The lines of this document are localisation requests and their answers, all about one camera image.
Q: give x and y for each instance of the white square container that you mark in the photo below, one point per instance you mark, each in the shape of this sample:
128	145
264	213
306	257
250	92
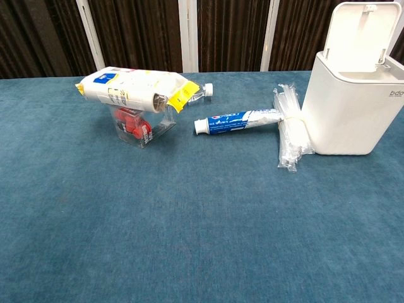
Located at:
347	110

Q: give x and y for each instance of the blue white toothpaste tube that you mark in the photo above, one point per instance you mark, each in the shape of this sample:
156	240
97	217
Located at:
230	122

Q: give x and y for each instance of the clear plastic water bottle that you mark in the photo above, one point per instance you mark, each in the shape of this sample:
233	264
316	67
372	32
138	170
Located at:
198	95

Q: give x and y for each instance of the blue velvet table cover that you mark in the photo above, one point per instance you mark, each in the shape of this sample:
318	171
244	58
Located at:
189	221

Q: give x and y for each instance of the clear plastic box red contents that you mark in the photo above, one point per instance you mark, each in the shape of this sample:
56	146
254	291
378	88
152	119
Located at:
135	126

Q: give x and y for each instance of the bundle of wrapped clear straws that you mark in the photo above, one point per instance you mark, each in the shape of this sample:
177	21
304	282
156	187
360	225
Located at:
288	142

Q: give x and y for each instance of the white yellow paper cup package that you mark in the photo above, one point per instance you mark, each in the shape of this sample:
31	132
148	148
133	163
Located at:
126	85

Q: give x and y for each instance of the dark brown pleated curtain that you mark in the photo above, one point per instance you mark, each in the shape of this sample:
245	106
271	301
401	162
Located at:
142	31

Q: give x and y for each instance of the white partition frame post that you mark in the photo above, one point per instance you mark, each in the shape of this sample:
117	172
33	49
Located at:
188	31
270	31
90	34

